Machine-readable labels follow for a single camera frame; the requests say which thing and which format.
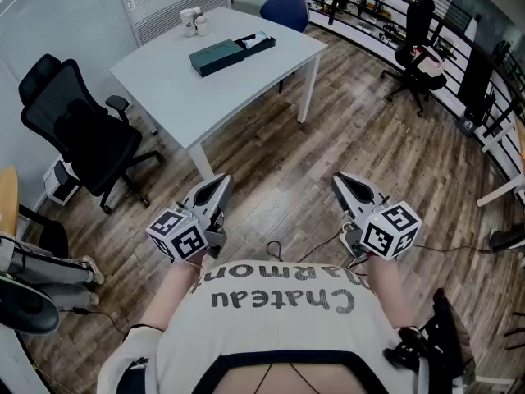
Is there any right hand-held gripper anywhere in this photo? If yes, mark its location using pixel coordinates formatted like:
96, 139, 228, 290
331, 172, 423, 261

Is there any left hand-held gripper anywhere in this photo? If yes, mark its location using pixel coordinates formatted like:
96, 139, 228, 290
146, 172, 235, 264

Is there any dark green sliding drawer box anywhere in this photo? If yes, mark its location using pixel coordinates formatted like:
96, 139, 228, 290
188, 32, 277, 79

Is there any light blue plastic packet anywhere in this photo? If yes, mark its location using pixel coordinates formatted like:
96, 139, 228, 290
241, 32, 270, 48

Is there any person's left forearm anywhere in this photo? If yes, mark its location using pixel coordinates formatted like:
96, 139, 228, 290
139, 256, 206, 336

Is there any person's right forearm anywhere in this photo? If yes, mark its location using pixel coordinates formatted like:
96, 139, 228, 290
364, 256, 419, 330

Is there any white table leg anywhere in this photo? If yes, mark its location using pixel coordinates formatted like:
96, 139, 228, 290
297, 49, 322, 125
188, 144, 215, 180

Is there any black mesh office chair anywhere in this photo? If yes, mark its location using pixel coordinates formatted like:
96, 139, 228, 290
18, 53, 165, 215

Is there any white knit printed shirt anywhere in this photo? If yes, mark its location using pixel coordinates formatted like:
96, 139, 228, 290
155, 259, 415, 394

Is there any black waist-mounted device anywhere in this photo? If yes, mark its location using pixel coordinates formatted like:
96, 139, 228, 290
383, 287, 477, 385

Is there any white pink bag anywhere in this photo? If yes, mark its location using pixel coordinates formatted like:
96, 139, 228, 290
412, 45, 446, 77

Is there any black high-back office chair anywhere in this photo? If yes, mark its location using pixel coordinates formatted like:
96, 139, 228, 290
380, 0, 448, 118

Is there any white shelf with assorted items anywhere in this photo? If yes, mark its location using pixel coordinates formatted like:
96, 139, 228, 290
309, 0, 473, 57

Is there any blue shell chair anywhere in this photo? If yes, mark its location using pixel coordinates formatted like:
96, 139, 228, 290
259, 0, 311, 34

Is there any round wooden side table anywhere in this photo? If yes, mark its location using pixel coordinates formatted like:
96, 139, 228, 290
0, 166, 69, 258

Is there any black rounded seat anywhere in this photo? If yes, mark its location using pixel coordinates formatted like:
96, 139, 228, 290
0, 273, 62, 336

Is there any thin black floor cable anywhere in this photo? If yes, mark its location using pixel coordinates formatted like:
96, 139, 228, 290
409, 242, 493, 254

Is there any white desk frame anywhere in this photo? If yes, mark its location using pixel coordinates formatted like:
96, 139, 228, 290
477, 117, 525, 208

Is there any black floor cable with plug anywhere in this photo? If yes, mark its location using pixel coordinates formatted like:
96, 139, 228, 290
59, 306, 130, 338

